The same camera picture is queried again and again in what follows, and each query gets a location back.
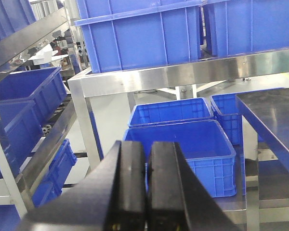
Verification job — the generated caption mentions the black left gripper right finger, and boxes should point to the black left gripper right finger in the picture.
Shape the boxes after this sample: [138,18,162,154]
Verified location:
[147,141,239,231]

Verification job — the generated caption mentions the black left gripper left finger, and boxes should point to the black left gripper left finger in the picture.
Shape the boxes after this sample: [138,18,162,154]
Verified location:
[16,141,146,231]

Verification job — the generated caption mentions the lower blue bin side rack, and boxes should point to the lower blue bin side rack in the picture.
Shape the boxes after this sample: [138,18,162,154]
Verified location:
[32,139,77,207]

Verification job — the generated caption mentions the near small blue bin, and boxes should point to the near small blue bin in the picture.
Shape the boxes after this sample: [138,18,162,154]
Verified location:
[123,120,236,197]

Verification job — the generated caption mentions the small blue bin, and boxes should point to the small blue bin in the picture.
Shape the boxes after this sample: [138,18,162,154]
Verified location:
[123,120,236,197]
[210,92,247,145]
[128,97,214,128]

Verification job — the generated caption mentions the far small blue bin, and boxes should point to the far small blue bin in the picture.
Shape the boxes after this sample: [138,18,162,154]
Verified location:
[128,97,214,128]

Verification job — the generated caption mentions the blue bin on side rack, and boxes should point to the blue bin on side rack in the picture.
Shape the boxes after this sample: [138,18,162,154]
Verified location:
[0,67,67,177]

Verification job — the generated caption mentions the large blue crate left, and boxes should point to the large blue crate left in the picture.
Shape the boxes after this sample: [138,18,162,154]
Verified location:
[76,0,203,73]

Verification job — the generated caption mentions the large blue crate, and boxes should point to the large blue crate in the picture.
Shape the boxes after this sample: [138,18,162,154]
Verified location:
[76,0,203,73]
[203,0,289,57]

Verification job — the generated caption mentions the large blue crate middle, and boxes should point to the large blue crate middle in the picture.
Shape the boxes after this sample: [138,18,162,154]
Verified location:
[203,0,289,57]

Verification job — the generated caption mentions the steel side rack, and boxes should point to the steel side rack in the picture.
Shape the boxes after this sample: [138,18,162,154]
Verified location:
[0,8,76,217]

